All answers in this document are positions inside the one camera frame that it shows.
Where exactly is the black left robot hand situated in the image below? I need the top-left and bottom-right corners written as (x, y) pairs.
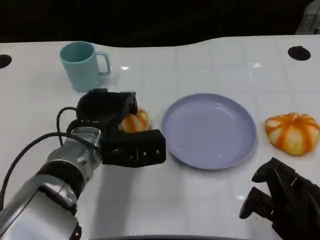
top-left (76, 88), bottom-right (167, 168)

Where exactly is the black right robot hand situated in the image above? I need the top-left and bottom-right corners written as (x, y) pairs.
top-left (238, 156), bottom-right (320, 240)

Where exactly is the orange and white bread roll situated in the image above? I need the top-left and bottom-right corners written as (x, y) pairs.
top-left (118, 107), bottom-right (150, 134)
top-left (264, 112), bottom-right (320, 157)

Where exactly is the lilac plate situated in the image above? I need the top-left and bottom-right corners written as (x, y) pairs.
top-left (161, 93), bottom-right (259, 171)

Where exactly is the pale green mug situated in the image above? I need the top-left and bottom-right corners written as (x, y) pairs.
top-left (59, 41), bottom-right (112, 93)

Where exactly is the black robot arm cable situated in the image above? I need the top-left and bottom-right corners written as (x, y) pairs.
top-left (56, 106), bottom-right (79, 146)
top-left (0, 131), bottom-right (101, 212)

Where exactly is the black table cable hole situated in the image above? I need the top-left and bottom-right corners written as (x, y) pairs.
top-left (0, 54), bottom-right (13, 69)
top-left (287, 45), bottom-right (312, 62)

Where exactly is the grey metal frame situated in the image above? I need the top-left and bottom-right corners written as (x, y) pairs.
top-left (295, 0), bottom-right (320, 36)

